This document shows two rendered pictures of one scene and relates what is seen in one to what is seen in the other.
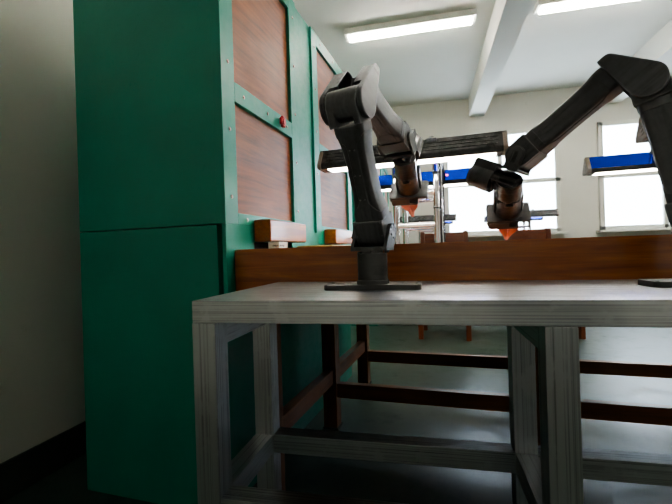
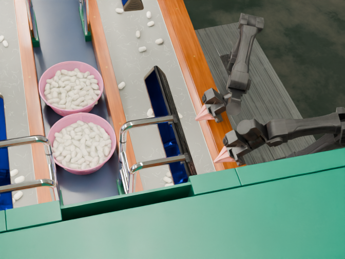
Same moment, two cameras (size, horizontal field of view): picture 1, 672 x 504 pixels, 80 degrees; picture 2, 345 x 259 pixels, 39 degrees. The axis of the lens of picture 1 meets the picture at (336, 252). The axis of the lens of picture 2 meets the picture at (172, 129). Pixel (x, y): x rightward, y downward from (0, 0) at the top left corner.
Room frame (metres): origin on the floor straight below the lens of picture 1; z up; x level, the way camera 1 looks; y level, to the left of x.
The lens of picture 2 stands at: (1.92, 0.37, 2.39)
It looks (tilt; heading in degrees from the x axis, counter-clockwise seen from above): 56 degrees down; 229
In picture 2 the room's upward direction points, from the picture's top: 10 degrees clockwise
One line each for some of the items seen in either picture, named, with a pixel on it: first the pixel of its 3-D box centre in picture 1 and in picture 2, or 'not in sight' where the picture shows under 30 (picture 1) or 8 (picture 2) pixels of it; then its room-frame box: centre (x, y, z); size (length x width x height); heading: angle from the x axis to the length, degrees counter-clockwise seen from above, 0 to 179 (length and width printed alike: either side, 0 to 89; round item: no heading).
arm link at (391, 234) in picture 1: (372, 238); not in sight; (0.85, -0.08, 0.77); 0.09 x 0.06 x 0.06; 60
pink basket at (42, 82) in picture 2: not in sight; (72, 92); (1.45, -0.86, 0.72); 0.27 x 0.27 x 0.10
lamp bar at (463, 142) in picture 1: (407, 152); (177, 145); (1.35, -0.25, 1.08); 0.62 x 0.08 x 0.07; 72
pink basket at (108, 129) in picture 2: not in sight; (82, 146); (1.53, -0.59, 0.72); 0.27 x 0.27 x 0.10
